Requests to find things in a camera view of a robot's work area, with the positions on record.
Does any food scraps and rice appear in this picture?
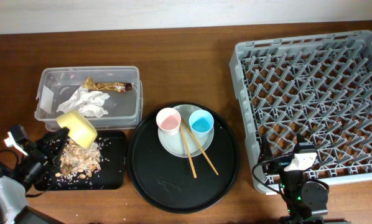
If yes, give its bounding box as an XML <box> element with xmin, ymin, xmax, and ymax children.
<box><xmin>54</xmin><ymin>138</ymin><xmax>105</xmax><ymax>181</ymax></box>

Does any yellow bowl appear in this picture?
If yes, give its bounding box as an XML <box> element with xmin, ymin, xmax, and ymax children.
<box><xmin>56</xmin><ymin>110</ymin><xmax>98</xmax><ymax>149</ymax></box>

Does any gold snack wrapper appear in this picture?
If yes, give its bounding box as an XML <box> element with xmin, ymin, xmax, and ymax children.
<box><xmin>83</xmin><ymin>77</ymin><xmax>133</xmax><ymax>93</ymax></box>

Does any pink plastic cup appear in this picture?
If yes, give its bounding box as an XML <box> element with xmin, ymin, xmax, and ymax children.
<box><xmin>156</xmin><ymin>108</ymin><xmax>182</xmax><ymax>136</ymax></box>

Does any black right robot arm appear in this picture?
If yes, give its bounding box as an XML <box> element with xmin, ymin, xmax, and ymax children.
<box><xmin>259</xmin><ymin>134</ymin><xmax>329</xmax><ymax>223</ymax></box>

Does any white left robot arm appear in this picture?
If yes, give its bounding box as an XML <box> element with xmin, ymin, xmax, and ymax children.
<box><xmin>0</xmin><ymin>125</ymin><xmax>70</xmax><ymax>223</ymax></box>

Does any grey dishwasher rack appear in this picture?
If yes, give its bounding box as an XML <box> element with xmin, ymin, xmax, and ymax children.
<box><xmin>229</xmin><ymin>30</ymin><xmax>372</xmax><ymax>194</ymax></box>

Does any crumpled white tissue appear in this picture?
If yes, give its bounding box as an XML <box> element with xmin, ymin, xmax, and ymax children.
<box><xmin>56</xmin><ymin>86</ymin><xmax>109</xmax><ymax>118</ymax></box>

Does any rectangular black tray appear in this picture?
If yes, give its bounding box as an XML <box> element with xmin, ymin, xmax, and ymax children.
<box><xmin>34</xmin><ymin>131</ymin><xmax>126</xmax><ymax>191</ymax></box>

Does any blue plastic cup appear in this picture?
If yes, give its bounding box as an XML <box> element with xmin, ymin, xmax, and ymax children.
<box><xmin>188</xmin><ymin>110</ymin><xmax>214</xmax><ymax>138</ymax></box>

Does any clear plastic bin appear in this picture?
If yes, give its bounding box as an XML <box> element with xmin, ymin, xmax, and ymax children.
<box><xmin>34</xmin><ymin>66</ymin><xmax>143</xmax><ymax>131</ymax></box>

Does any left wooden chopstick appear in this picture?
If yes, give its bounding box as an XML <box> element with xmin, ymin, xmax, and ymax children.
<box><xmin>180</xmin><ymin>124</ymin><xmax>197</xmax><ymax>179</ymax></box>

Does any wooden chopstick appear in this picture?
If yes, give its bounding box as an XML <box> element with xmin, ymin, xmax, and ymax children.
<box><xmin>182</xmin><ymin>119</ymin><xmax>219</xmax><ymax>175</ymax></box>
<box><xmin>180</xmin><ymin>124</ymin><xmax>197</xmax><ymax>179</ymax></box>

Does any right wooden chopstick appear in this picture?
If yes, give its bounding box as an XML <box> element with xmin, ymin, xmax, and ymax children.
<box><xmin>182</xmin><ymin>119</ymin><xmax>219</xmax><ymax>175</ymax></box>

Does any light grey plate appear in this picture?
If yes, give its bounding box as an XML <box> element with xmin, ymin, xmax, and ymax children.
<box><xmin>158</xmin><ymin>104</ymin><xmax>214</xmax><ymax>158</ymax></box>

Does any round black serving tray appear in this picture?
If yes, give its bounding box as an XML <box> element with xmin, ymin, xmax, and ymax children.
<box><xmin>126</xmin><ymin>110</ymin><xmax>239</xmax><ymax>213</ymax></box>

